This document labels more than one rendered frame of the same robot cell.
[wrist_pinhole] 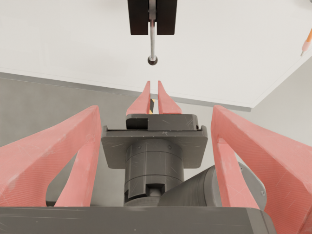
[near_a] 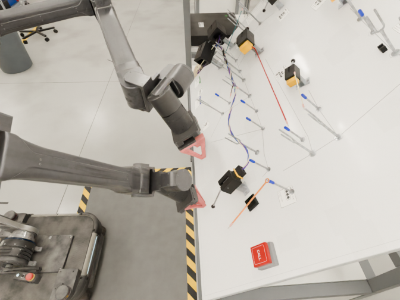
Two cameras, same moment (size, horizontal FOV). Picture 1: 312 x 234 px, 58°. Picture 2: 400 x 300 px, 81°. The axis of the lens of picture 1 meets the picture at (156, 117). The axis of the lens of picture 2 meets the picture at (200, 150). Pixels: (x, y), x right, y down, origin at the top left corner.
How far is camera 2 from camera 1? 0.56 m
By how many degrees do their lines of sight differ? 55
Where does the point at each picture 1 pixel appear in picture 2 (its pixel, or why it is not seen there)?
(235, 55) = (225, 251)
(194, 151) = (186, 202)
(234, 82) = (213, 268)
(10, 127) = (156, 222)
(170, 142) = (188, 192)
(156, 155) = not seen: hidden behind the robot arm
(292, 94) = not seen: outside the picture
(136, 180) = not seen: hidden behind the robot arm
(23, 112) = (166, 227)
